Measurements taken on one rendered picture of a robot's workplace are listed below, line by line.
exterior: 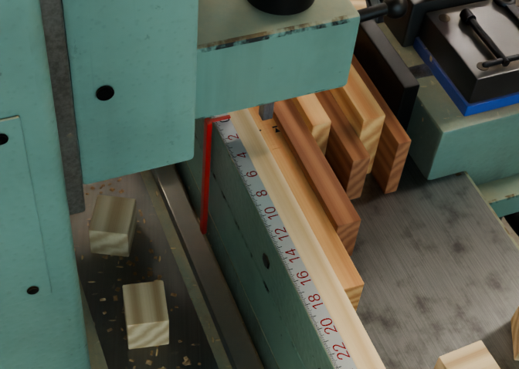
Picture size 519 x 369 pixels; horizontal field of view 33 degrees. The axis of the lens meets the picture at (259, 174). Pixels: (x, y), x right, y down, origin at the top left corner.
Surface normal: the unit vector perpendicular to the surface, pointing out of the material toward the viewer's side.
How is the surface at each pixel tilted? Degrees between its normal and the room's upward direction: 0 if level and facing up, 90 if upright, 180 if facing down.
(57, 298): 90
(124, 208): 0
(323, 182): 0
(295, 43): 90
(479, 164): 90
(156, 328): 90
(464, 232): 0
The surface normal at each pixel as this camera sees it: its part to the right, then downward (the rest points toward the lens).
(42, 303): 0.36, 0.73
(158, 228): 0.07, -0.65
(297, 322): -0.93, 0.23
